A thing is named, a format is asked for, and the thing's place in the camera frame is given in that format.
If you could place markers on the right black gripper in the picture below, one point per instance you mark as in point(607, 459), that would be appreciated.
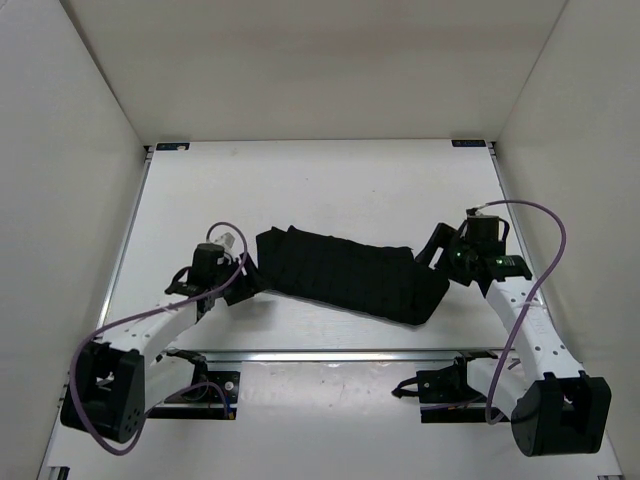
point(440, 238)

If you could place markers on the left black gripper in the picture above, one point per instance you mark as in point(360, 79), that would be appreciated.
point(254, 281)

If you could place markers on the black pleated skirt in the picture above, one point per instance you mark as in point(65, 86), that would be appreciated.
point(384, 282)

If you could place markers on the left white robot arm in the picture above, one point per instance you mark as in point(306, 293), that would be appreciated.
point(118, 378)

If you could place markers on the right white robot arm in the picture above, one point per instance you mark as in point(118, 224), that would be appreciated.
point(553, 405)

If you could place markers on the right blue corner label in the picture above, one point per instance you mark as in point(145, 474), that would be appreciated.
point(468, 143)

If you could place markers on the blue corner label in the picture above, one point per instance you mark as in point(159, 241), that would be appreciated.
point(172, 146)
point(468, 143)

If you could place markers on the left blue corner label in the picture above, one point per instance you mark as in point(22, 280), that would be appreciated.
point(172, 146)

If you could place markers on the front aluminium table rail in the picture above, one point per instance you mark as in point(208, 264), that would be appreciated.
point(329, 356)

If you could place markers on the aluminium table rail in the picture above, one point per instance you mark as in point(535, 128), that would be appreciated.
point(121, 252)
point(329, 356)

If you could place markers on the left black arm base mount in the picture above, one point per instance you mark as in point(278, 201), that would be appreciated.
point(184, 384)

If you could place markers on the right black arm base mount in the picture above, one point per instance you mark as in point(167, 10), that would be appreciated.
point(444, 394)

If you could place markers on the left aluminium table rail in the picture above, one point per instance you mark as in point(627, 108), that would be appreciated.
point(121, 252)

